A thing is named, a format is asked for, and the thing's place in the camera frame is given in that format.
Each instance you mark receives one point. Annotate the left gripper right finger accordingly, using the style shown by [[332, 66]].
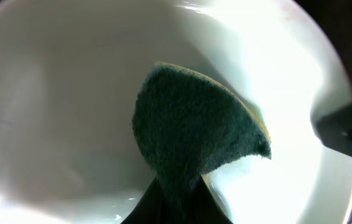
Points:
[[202, 207]]

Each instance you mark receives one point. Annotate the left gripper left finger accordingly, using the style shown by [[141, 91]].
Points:
[[151, 209]]

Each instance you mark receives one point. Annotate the green yellow sponge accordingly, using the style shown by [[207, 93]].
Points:
[[187, 124]]

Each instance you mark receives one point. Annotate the white plate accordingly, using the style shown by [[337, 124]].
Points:
[[69, 76]]

